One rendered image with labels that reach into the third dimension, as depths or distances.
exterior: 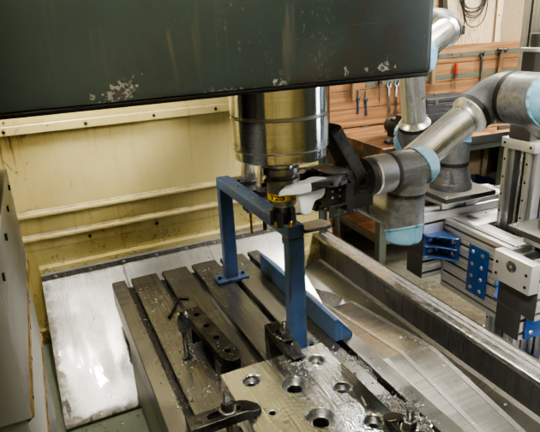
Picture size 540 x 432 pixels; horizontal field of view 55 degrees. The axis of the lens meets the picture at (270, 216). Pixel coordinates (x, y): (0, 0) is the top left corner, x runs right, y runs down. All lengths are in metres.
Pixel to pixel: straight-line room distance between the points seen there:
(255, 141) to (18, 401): 0.46
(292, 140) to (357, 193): 0.23
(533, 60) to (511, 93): 0.56
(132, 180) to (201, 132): 0.30
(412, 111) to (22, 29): 1.49
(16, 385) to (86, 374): 1.06
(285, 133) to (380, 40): 0.19
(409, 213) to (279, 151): 0.36
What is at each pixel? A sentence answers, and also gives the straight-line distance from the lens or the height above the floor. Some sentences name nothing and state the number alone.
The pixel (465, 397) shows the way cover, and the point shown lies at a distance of 1.47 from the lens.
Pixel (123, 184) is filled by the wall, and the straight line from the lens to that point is 1.85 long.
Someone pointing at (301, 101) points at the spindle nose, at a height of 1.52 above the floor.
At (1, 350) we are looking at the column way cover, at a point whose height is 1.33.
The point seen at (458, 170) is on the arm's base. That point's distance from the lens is 1.96.
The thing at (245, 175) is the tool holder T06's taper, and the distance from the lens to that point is 1.44.
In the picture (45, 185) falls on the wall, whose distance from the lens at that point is 1.83.
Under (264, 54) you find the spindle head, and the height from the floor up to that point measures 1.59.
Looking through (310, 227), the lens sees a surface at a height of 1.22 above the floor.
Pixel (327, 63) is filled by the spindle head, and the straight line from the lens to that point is 0.74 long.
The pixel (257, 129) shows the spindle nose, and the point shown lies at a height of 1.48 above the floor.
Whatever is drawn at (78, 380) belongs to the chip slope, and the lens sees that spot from 1.68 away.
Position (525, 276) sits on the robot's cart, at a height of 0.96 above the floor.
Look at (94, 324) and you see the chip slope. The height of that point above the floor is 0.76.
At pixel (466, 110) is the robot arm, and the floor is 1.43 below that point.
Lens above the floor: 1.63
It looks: 20 degrees down
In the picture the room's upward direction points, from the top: 3 degrees counter-clockwise
